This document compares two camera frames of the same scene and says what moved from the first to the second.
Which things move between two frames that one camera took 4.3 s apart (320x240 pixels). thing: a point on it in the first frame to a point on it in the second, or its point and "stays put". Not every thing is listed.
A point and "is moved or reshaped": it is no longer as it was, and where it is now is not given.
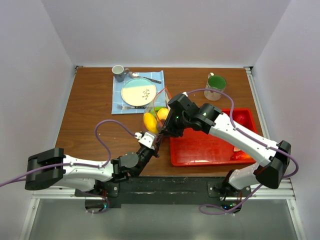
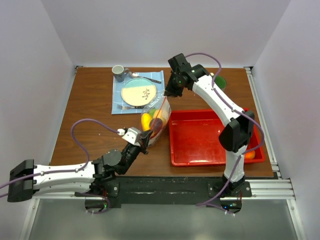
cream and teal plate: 138,91 stays put
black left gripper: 155,155 to 145,136
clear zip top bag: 154,116 is moved or reshaped
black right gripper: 168,128 to 170,90
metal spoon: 135,75 stays put
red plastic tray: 211,149 stays put
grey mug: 119,71 stays put
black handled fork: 121,107 stays put
